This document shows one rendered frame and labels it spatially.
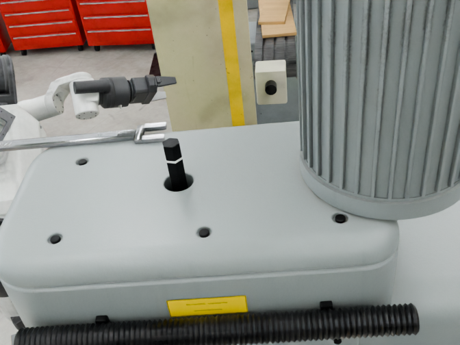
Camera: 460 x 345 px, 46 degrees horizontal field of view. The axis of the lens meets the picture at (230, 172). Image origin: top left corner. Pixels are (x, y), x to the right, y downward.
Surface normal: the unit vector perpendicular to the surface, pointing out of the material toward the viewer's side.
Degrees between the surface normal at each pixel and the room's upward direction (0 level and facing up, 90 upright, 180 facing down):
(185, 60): 90
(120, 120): 0
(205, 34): 90
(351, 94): 90
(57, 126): 0
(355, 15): 90
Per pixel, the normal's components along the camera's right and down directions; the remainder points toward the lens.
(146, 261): -0.07, -0.11
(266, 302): 0.00, 0.62
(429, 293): -0.08, -0.34
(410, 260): -0.10, -0.78
